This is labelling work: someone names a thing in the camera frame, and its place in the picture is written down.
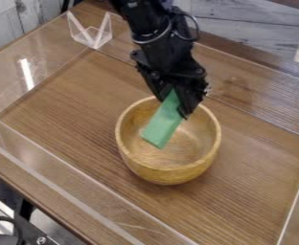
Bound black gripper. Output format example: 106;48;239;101
130;27;208;119

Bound green rectangular block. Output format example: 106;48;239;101
140;90;183;149

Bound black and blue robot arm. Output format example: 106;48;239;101
108;0;208;119

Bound brown wooden bowl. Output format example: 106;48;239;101
114;97;223;186

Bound clear acrylic corner bracket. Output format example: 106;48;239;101
66;11;112;50

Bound black table leg bracket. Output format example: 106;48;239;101
14;199;60;245

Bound black cable under table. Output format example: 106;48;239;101
0;215;27;245

